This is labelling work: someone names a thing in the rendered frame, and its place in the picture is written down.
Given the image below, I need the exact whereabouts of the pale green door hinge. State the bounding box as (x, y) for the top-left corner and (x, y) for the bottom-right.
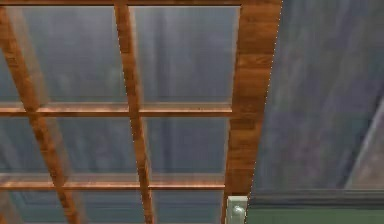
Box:
(225, 195), (249, 224)

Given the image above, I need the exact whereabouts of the brown wooden glass-pane door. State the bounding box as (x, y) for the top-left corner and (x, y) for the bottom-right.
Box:
(0, 0), (284, 224)

